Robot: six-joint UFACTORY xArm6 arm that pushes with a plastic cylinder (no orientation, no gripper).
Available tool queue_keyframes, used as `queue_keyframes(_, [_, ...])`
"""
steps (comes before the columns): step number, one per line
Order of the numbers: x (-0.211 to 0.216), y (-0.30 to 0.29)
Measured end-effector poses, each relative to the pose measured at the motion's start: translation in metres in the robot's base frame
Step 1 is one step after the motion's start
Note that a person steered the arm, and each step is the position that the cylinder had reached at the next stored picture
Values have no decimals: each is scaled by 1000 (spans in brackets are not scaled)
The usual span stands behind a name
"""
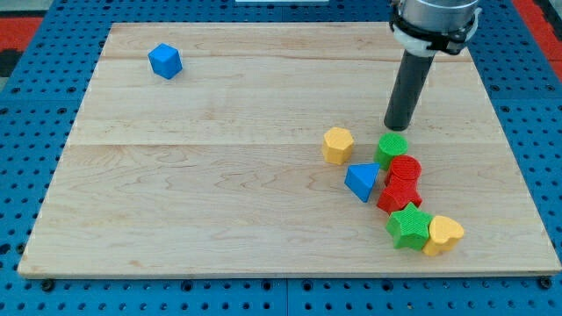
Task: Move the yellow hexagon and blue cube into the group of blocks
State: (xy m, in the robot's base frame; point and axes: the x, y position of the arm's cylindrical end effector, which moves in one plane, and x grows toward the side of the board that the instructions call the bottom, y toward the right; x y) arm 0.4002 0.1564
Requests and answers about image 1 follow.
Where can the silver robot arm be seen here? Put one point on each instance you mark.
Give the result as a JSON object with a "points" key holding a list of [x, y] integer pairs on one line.
{"points": [[438, 15]]}

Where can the yellow hexagon block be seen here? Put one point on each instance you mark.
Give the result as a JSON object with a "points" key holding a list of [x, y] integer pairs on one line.
{"points": [[337, 145]]}

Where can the blue cube block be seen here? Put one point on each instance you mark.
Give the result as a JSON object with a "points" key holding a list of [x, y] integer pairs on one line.
{"points": [[165, 61]]}

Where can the wooden board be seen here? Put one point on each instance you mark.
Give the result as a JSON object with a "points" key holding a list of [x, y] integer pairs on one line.
{"points": [[218, 172]]}

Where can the blue triangle block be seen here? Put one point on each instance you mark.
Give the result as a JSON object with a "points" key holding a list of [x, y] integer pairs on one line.
{"points": [[361, 178]]}

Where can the green cylinder block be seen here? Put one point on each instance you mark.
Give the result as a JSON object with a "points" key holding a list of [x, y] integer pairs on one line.
{"points": [[389, 146]]}

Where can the red star block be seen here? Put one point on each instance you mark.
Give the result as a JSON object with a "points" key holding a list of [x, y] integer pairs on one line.
{"points": [[397, 194]]}

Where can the red cylinder block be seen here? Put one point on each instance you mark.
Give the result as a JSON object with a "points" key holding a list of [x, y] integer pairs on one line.
{"points": [[404, 167]]}

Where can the green star block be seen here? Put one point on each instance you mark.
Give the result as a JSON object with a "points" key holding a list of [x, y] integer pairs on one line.
{"points": [[409, 228]]}

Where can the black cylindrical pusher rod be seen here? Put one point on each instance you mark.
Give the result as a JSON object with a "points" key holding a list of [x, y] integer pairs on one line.
{"points": [[409, 82]]}

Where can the yellow heart block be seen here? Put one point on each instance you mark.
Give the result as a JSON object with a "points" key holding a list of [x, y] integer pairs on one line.
{"points": [[444, 234]]}

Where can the white black wrist collar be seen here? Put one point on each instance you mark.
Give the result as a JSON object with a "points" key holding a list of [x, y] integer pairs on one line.
{"points": [[425, 43]]}

